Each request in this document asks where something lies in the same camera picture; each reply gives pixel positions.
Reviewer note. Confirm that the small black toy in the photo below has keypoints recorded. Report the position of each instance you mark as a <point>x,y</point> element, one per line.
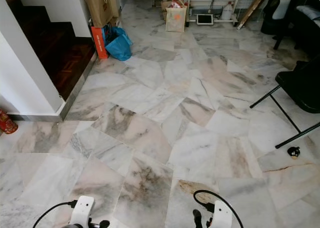
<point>293,151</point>

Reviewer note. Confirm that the dark wooden staircase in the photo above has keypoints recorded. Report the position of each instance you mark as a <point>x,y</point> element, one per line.
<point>67,55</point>

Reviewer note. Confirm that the black couch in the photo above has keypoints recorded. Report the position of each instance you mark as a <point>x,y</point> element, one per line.
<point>307,33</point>

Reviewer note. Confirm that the orange box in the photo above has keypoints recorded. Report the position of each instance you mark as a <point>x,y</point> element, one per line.
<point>99,43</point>

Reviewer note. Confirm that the large brown paper bag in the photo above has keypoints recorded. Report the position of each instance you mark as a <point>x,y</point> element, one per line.
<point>100,8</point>

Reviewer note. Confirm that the white plastic jug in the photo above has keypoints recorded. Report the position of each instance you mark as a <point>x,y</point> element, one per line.
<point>228,12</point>

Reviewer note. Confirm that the blue plastic bag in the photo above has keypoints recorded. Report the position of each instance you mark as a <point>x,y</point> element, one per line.
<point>120,47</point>

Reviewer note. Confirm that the red tin can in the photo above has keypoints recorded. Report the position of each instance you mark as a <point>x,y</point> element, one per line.
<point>7,124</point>

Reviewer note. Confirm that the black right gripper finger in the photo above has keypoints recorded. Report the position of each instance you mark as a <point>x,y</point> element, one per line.
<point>197,219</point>

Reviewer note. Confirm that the black folding chair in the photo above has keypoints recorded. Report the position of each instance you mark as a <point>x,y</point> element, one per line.
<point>300,83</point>

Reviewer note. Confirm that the wooden plank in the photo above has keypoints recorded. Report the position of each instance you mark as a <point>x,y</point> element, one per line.
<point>255,8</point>

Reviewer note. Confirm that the beige paper bag orange print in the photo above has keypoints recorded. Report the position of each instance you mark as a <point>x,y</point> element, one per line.
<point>176,20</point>

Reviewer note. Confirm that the white framed tablet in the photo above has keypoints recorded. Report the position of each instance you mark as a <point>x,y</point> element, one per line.
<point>205,19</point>

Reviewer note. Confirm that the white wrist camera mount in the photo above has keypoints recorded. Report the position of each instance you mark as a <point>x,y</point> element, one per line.
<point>83,212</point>
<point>222,215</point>

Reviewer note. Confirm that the white metal rack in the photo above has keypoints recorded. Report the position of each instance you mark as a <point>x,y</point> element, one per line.
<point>217,2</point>

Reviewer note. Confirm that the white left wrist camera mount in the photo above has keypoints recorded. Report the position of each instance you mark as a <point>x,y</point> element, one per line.
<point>83,212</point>

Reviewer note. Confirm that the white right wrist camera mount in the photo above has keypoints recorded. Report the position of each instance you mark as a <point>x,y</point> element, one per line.
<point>222,215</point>

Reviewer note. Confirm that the black office chair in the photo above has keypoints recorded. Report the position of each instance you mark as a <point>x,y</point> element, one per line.
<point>272,15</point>

